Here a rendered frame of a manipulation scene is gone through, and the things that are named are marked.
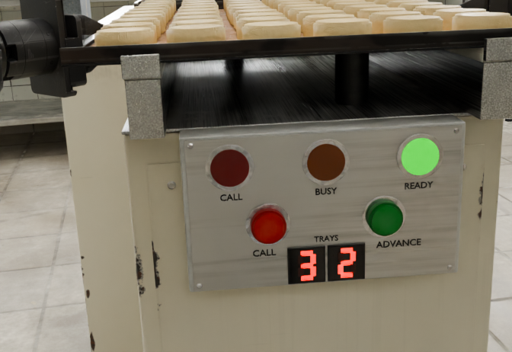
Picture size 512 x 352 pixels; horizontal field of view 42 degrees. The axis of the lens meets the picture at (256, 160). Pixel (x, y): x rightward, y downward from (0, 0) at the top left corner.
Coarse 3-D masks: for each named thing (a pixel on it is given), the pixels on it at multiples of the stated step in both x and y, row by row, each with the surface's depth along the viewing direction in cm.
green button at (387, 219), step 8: (384, 200) 57; (376, 208) 57; (384, 208) 56; (392, 208) 57; (368, 216) 57; (376, 216) 57; (384, 216) 57; (392, 216) 57; (400, 216) 57; (368, 224) 57; (376, 224) 57; (384, 224) 57; (392, 224) 57; (400, 224) 57; (376, 232) 57; (384, 232) 57; (392, 232) 57
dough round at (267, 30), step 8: (248, 24) 57; (256, 24) 56; (264, 24) 56; (272, 24) 56; (280, 24) 56; (288, 24) 55; (296, 24) 56; (248, 32) 56; (256, 32) 55; (264, 32) 55; (272, 32) 55; (280, 32) 55; (288, 32) 55; (296, 32) 56
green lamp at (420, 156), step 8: (408, 144) 56; (416, 144) 56; (424, 144) 56; (432, 144) 56; (408, 152) 56; (416, 152) 56; (424, 152) 56; (432, 152) 56; (408, 160) 56; (416, 160) 56; (424, 160) 56; (432, 160) 56; (408, 168) 56; (416, 168) 57; (424, 168) 57; (432, 168) 57
